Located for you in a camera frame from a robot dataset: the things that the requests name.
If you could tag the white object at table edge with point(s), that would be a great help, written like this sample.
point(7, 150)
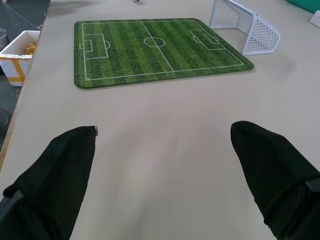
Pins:
point(316, 18)

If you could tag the green soccer field mat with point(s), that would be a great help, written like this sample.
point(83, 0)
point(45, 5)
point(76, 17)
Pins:
point(155, 50)

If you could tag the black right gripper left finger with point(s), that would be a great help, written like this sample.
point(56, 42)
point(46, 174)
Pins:
point(47, 185)

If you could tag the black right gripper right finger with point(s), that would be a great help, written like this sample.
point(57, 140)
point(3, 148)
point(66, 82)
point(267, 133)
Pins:
point(275, 180)

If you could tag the white miniature soccer goal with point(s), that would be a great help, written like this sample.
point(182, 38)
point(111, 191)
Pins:
point(250, 25)

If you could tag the yellow items in foam box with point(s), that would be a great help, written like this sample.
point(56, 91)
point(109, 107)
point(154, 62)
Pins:
point(30, 48)

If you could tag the white foam box yellow tape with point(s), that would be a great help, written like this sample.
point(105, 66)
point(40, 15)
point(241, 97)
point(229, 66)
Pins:
point(17, 57)

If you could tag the green object at table edge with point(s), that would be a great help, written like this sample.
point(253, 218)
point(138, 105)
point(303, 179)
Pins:
point(303, 5)

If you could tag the grey round container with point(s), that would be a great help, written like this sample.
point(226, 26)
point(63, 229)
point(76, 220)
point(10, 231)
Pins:
point(3, 40)

